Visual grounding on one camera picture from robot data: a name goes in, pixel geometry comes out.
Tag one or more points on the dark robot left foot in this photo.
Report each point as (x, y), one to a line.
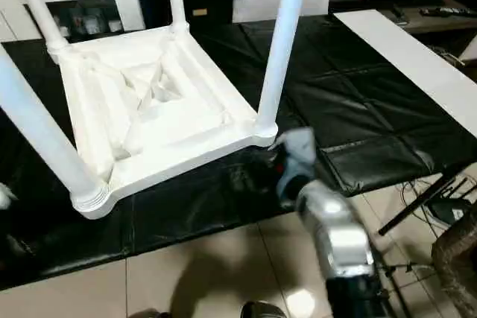
(153, 314)

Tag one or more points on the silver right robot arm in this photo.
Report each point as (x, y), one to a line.
(335, 221)

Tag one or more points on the dark robot right foot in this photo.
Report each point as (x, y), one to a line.
(262, 310)

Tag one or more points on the dark robot foot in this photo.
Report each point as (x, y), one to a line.
(153, 314)
(262, 310)

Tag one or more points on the white jar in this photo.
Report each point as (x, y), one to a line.
(89, 25)

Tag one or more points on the black tripod leg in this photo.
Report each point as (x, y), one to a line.
(417, 208)

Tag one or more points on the dark grey floor device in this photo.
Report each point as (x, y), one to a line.
(451, 212)

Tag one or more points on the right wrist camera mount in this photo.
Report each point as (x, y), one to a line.
(298, 146)

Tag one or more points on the brown woven basket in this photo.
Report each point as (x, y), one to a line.
(458, 258)

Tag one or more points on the black remote control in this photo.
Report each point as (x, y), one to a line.
(443, 11)

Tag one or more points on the grey metal floor bracket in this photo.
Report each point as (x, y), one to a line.
(406, 267)

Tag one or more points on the small white cup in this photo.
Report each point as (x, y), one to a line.
(113, 25)
(63, 30)

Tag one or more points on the white plastic table top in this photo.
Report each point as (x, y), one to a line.
(167, 109)

